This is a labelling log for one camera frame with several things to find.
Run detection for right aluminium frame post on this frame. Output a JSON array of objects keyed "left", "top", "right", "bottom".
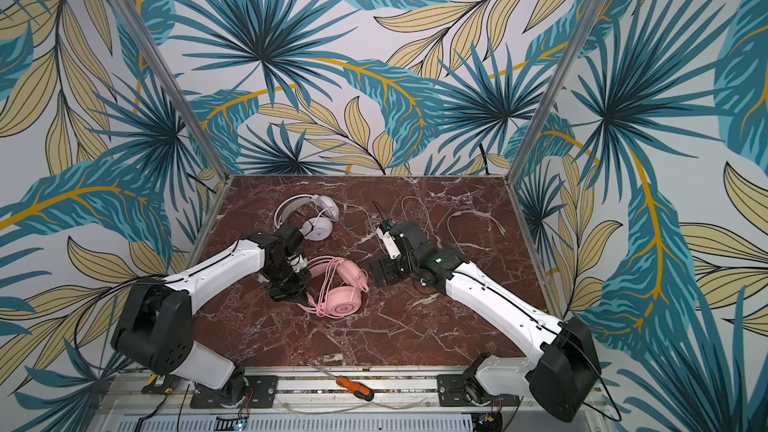
[{"left": 506, "top": 0, "right": 607, "bottom": 189}]

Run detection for aluminium frame post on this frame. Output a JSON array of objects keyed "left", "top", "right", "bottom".
[
  {"left": 108, "top": 0, "right": 230, "bottom": 182},
  {"left": 506, "top": 0, "right": 607, "bottom": 189}
]

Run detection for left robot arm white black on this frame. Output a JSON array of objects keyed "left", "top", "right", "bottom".
[{"left": 111, "top": 224, "right": 310, "bottom": 408}]

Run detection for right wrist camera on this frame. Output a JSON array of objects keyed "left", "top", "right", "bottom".
[{"left": 375, "top": 222, "right": 401, "bottom": 259}]

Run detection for white headphones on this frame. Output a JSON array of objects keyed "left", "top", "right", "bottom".
[{"left": 273, "top": 194, "right": 340, "bottom": 242}]

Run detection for aluminium front rail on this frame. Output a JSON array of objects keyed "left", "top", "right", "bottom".
[{"left": 89, "top": 368, "right": 610, "bottom": 416}]

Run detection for pink headphones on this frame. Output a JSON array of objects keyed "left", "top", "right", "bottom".
[{"left": 298, "top": 256, "right": 369, "bottom": 320}]

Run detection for left aluminium frame post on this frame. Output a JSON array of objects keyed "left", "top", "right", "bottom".
[{"left": 108, "top": 0, "right": 230, "bottom": 182}]

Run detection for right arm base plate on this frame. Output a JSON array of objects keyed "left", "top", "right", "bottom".
[{"left": 436, "top": 374, "right": 521, "bottom": 407}]

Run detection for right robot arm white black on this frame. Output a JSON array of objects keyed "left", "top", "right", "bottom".
[{"left": 371, "top": 220, "right": 601, "bottom": 422}]

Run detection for orange handled screwdriver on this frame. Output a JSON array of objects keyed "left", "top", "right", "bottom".
[{"left": 310, "top": 364, "right": 375, "bottom": 402}]

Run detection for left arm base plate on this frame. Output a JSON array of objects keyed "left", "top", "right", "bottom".
[{"left": 190, "top": 375, "right": 278, "bottom": 411}]

